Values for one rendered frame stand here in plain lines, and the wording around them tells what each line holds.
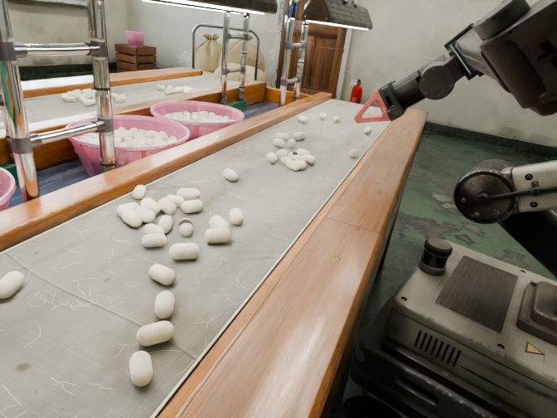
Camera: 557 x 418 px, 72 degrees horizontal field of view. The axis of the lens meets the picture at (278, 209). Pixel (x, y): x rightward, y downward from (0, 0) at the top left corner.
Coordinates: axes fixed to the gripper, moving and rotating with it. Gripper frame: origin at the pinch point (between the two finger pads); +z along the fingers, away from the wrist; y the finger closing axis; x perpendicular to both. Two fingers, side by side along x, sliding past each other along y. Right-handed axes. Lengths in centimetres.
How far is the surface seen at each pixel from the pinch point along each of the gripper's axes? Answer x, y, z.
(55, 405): 5, 71, 12
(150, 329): 5, 62, 9
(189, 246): 2, 48, 13
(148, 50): -225, -414, 347
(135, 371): 7, 66, 8
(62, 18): -306, -345, 397
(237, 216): 2.6, 36.9, 13.0
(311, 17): -28.3, -23.8, 5.3
